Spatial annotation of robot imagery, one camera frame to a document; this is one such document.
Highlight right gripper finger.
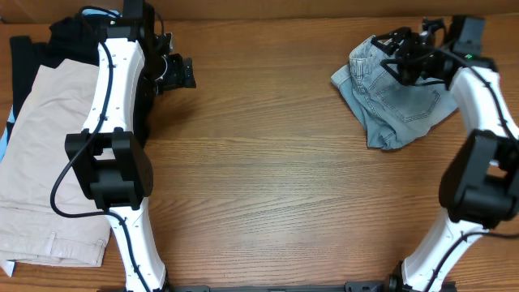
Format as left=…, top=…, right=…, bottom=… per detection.
left=380, top=57, right=410, bottom=84
left=371, top=27, right=411, bottom=55

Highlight light blue denim shorts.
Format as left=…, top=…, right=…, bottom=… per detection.
left=331, top=38, right=457, bottom=150

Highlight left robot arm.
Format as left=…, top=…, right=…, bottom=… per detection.
left=58, top=21, right=196, bottom=291

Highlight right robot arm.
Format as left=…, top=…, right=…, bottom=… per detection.
left=368, top=16, right=518, bottom=291

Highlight black garment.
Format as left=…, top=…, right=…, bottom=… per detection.
left=9, top=14, right=157, bottom=149

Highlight beige folded shorts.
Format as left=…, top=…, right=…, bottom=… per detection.
left=1, top=60, right=110, bottom=267

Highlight light blue garment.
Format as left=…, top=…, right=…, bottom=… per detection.
left=1, top=12, right=110, bottom=275

